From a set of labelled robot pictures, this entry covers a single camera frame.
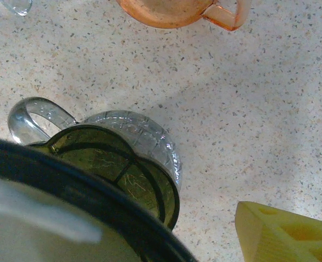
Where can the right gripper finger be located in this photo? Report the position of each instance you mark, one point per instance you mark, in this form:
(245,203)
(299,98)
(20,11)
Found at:
(286,237)

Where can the clear glass coffee dripper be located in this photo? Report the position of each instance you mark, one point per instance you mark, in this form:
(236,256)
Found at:
(19,8)

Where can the dark green glass cup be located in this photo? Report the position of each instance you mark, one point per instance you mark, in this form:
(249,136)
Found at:
(109,163)

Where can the grey glass coffee server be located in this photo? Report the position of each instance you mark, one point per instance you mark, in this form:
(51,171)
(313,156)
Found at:
(150,136)

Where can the orange glass coffee server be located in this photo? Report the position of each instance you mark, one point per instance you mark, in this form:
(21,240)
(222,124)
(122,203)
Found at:
(163,13)

